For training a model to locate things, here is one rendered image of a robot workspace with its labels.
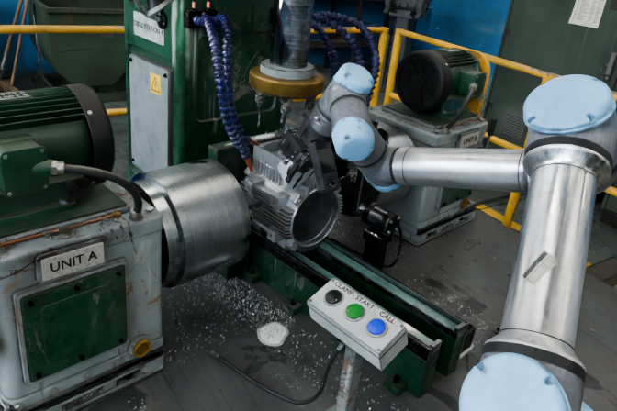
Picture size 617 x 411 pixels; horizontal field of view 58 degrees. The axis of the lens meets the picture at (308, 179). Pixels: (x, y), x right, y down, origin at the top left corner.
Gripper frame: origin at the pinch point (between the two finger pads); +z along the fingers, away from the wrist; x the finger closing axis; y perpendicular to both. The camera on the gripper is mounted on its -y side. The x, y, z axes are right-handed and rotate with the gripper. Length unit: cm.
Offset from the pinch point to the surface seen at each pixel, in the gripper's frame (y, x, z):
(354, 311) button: -34.9, 20.1, -18.0
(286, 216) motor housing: -4.5, 2.5, 3.9
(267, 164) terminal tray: 9.8, -1.0, 3.0
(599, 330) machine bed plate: -66, -56, -5
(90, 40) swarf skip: 317, -125, 243
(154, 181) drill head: 8.9, 31.9, -2.9
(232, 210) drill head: -2.4, 19.5, -2.9
